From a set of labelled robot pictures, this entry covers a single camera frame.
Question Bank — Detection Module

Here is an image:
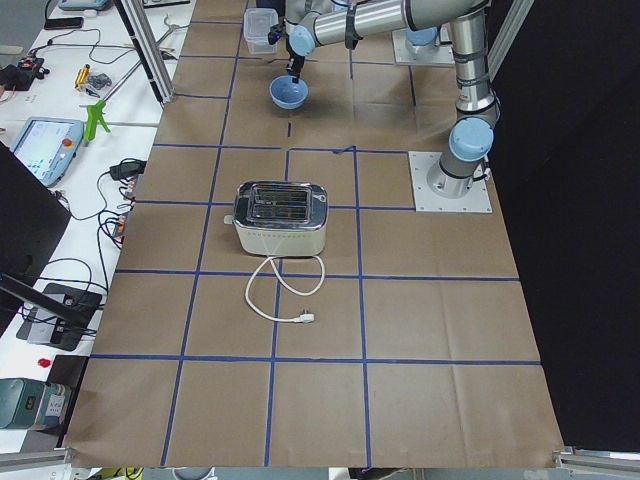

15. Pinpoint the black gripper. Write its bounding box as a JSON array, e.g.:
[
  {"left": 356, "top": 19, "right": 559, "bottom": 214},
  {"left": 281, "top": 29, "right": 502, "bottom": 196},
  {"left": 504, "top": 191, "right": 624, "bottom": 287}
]
[{"left": 286, "top": 48, "right": 305, "bottom": 84}]

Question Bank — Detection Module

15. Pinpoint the blue bowl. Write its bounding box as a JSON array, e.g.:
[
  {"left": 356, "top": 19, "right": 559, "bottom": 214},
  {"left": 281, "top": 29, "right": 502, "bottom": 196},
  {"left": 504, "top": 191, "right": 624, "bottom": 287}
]
[{"left": 269, "top": 75, "right": 309, "bottom": 110}]

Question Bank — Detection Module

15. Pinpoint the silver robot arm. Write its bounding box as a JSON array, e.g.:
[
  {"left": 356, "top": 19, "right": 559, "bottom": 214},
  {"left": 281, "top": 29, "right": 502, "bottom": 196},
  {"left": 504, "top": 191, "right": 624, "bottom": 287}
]
[
  {"left": 285, "top": 0, "right": 499, "bottom": 199},
  {"left": 405, "top": 25, "right": 451, "bottom": 48}
]

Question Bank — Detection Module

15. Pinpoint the clear plastic food container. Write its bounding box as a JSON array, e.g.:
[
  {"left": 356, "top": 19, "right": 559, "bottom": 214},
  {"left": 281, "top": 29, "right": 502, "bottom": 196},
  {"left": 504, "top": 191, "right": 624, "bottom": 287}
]
[{"left": 243, "top": 8, "right": 279, "bottom": 55}]

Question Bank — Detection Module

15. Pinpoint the white chrome toaster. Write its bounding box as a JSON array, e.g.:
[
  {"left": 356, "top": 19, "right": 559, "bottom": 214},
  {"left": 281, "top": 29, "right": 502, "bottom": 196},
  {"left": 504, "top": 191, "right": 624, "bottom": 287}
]
[{"left": 224, "top": 181, "right": 328, "bottom": 257}]

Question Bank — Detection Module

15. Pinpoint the black power adapter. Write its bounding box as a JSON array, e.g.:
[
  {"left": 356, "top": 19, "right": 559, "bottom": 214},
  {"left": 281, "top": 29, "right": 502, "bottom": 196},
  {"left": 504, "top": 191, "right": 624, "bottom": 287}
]
[{"left": 109, "top": 158, "right": 147, "bottom": 180}]

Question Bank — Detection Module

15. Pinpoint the metal reacher grabber tool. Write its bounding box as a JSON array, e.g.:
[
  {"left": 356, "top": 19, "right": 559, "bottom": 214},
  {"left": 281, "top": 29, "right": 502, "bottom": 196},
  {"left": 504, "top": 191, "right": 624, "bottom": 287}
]
[{"left": 82, "top": 14, "right": 187, "bottom": 147}]

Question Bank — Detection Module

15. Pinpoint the black smartphone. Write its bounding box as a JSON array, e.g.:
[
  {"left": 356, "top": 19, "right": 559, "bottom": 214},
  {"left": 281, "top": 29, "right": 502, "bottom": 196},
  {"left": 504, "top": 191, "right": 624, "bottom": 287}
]
[{"left": 44, "top": 16, "right": 84, "bottom": 30}]

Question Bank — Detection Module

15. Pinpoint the blue teach pendant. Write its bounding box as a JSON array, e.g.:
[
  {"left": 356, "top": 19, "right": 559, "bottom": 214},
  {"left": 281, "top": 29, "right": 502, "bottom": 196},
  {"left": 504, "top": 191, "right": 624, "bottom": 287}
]
[{"left": 10, "top": 117, "right": 84, "bottom": 187}]

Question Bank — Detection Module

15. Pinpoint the black monitor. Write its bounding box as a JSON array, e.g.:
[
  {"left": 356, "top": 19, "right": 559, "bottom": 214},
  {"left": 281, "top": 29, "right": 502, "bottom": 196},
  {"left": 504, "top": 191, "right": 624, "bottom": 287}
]
[{"left": 1, "top": 145, "right": 102, "bottom": 352}]

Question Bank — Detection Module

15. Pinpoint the green electrical box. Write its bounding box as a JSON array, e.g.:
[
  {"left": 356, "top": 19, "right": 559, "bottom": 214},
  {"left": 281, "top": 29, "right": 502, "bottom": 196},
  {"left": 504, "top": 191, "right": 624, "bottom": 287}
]
[{"left": 1, "top": 378, "right": 71, "bottom": 430}]

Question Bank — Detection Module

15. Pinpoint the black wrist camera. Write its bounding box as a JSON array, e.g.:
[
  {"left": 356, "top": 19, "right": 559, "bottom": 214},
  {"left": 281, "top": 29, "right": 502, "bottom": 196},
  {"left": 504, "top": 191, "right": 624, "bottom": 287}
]
[{"left": 267, "top": 23, "right": 286, "bottom": 45}]

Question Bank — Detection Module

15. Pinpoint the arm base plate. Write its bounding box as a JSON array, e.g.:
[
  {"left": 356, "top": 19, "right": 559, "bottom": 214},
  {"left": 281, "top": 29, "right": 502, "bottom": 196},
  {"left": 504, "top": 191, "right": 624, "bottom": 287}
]
[
  {"left": 392, "top": 30, "right": 454, "bottom": 67},
  {"left": 408, "top": 151, "right": 493, "bottom": 214}
]

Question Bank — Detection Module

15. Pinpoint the aluminium frame post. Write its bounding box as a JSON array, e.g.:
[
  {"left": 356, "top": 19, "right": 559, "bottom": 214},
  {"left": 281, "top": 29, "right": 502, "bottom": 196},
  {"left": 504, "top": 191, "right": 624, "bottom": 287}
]
[{"left": 113, "top": 0, "right": 174, "bottom": 104}]

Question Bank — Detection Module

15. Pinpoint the yellow handled tool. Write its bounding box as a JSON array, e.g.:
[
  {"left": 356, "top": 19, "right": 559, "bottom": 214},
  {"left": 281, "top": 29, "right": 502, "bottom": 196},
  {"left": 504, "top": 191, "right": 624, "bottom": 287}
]
[{"left": 74, "top": 64, "right": 90, "bottom": 91}]

